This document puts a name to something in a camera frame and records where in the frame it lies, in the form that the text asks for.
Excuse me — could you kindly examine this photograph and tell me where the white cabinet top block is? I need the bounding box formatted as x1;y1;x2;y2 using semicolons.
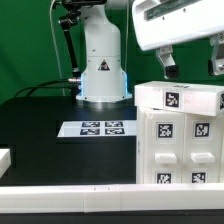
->
135;81;224;116

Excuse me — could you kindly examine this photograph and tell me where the white left fence piece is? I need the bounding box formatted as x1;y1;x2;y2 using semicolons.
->
0;149;11;178

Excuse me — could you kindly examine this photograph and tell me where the white cabinet body box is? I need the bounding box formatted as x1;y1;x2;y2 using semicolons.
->
136;107;224;184

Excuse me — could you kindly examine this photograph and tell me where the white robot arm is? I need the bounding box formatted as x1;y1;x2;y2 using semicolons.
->
76;0;224;103

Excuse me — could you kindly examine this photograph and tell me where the black cable bundle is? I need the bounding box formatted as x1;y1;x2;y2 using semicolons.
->
13;79;83;98

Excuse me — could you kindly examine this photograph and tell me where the white front fence rail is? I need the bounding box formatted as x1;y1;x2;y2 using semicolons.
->
0;183;224;214

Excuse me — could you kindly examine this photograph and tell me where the grey hanging cable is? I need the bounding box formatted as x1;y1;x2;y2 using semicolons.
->
49;0;67;98

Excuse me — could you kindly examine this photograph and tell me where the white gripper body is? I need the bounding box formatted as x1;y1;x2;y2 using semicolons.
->
132;0;224;51

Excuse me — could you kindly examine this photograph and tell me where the white cabinet door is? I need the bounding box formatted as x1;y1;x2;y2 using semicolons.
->
182;114;223;183
136;108;184;184

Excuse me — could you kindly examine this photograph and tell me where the white marker base plate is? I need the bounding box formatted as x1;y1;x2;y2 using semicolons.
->
58;120;136;138

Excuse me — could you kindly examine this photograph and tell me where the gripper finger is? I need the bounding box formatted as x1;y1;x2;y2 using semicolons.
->
208;33;224;76
156;45;179;79

